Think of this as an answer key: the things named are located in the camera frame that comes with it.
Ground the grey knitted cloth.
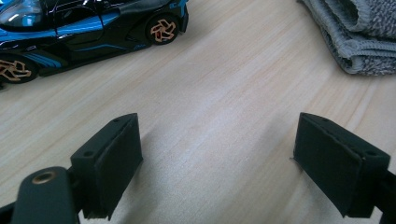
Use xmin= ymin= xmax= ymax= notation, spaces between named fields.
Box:
xmin=297 ymin=0 xmax=396 ymax=77

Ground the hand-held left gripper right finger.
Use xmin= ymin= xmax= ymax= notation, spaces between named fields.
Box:
xmin=293 ymin=112 xmax=391 ymax=218

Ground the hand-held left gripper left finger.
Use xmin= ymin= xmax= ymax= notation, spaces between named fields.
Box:
xmin=70 ymin=112 xmax=145 ymax=221

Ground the blue and black toy car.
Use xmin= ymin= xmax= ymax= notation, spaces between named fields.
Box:
xmin=0 ymin=0 xmax=191 ymax=91

